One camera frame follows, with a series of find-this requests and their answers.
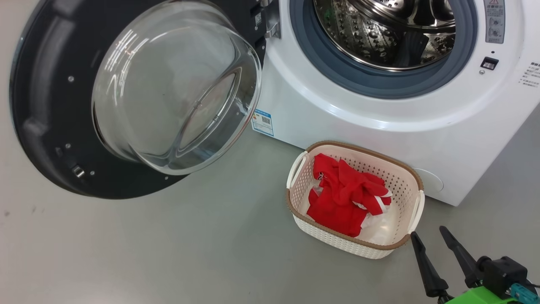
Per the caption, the white front-load washing machine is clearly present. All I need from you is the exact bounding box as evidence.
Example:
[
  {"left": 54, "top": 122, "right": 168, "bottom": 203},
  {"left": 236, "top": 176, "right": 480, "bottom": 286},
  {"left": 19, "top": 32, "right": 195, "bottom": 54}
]
[{"left": 252, "top": 0, "right": 540, "bottom": 206}]

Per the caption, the teal cable connector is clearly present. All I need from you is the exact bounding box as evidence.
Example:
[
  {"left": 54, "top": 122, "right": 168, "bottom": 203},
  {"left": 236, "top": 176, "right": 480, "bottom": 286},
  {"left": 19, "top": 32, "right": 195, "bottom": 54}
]
[{"left": 510, "top": 283, "right": 538, "bottom": 301}]

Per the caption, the grey warning label strip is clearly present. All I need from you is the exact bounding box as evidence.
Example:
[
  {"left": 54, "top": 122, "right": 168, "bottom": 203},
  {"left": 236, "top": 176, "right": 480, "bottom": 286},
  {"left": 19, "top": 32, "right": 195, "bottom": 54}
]
[{"left": 484, "top": 0, "right": 505, "bottom": 44}]

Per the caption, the grey rubber door gasket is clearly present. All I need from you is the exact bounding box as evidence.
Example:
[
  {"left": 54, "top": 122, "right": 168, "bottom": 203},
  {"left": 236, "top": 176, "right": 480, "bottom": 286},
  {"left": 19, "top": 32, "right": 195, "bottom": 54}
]
[{"left": 289, "top": 0, "right": 478, "bottom": 100}]

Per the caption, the cream basket with brown rim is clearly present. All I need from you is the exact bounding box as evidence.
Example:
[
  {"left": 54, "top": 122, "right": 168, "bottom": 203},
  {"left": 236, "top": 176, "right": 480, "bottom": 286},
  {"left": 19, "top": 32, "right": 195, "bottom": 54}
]
[{"left": 286, "top": 141, "right": 425, "bottom": 259}]

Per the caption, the dark grey glass washer door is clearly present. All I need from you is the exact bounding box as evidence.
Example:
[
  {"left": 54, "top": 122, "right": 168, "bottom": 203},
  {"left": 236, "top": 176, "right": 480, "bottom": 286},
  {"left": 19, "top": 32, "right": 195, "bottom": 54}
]
[{"left": 9, "top": 0, "right": 281, "bottom": 200}]

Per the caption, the round white filter cover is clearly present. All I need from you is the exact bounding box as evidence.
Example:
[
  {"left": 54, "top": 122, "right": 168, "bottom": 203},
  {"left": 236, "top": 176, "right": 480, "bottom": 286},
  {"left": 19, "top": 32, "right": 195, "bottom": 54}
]
[{"left": 411, "top": 168, "right": 444, "bottom": 194}]

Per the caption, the red and white garment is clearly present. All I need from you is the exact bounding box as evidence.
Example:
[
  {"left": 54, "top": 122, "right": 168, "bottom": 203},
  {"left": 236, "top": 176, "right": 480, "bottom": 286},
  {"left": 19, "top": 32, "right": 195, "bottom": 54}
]
[{"left": 307, "top": 153, "right": 394, "bottom": 238}]

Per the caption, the stainless steel washer drum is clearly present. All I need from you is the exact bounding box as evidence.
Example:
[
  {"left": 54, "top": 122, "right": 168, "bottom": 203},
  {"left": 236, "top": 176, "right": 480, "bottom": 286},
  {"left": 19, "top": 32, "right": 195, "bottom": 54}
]
[{"left": 313, "top": 0, "right": 457, "bottom": 71}]

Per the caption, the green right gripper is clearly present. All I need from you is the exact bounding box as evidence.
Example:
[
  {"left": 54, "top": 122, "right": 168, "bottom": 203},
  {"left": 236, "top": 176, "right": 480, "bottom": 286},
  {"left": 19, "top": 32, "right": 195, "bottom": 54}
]
[{"left": 410, "top": 226, "right": 540, "bottom": 304}]

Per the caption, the blue energy label sticker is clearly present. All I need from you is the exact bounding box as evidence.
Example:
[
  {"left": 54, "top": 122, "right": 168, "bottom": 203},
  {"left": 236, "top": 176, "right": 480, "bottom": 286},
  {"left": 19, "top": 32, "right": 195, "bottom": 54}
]
[{"left": 251, "top": 109, "right": 275, "bottom": 136}]

